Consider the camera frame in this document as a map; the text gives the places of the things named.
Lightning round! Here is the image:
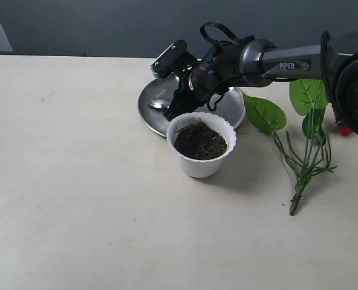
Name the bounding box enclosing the white scalloped flower pot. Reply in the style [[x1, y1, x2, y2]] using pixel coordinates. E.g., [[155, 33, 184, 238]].
[[166, 112, 236, 178]]

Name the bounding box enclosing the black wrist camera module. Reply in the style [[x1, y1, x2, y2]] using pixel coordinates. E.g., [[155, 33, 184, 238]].
[[150, 39, 198, 79]]

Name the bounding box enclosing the steel spork spoon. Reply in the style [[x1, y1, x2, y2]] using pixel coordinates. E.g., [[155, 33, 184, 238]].
[[148, 98, 171, 110]]

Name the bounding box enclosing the artificial red anthurium plant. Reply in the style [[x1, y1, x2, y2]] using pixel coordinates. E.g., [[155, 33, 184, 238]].
[[242, 79, 343, 216]]

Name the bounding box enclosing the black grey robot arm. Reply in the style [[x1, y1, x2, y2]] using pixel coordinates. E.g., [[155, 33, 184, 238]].
[[164, 31, 358, 134]]

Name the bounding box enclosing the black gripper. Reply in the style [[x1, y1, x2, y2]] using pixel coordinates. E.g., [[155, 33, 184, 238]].
[[163, 67, 227, 121]]

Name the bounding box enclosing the round steel plate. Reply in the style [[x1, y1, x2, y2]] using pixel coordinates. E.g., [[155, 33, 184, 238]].
[[138, 75, 246, 137]]

